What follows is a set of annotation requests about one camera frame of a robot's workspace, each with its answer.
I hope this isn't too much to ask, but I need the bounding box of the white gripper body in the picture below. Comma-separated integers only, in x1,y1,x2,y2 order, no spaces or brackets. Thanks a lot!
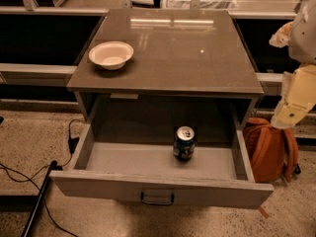
288,0,316,64

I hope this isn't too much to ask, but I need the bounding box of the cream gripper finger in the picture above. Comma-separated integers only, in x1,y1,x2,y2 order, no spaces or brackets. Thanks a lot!
271,64,316,129
269,22,293,48

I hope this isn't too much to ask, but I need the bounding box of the blue pepsi can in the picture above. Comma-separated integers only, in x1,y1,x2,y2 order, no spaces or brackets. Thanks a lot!
174,126,196,161

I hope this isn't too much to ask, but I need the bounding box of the open grey top drawer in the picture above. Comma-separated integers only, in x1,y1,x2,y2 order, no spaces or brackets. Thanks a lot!
51,96,274,208

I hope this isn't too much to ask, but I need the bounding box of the grey cabinet with counter top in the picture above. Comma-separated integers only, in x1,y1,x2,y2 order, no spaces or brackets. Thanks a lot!
67,9,264,123

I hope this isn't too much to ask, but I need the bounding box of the orange backpack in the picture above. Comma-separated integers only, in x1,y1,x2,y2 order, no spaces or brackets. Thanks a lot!
243,118,298,183

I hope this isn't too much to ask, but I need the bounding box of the white paper bowl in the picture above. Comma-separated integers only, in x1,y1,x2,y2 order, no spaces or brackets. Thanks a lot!
88,41,133,70

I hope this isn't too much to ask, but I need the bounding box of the black power adapter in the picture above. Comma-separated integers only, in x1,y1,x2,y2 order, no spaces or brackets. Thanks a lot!
68,137,79,154

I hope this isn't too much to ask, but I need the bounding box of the black pole on floor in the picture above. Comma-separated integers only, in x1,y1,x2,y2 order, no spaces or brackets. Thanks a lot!
21,160,57,237

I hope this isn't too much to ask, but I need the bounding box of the black metal drawer handle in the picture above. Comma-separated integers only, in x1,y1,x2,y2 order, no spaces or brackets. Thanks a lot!
140,192,175,206

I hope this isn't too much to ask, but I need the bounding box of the black power cable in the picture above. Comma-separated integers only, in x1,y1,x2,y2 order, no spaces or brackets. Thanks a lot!
0,118,83,237

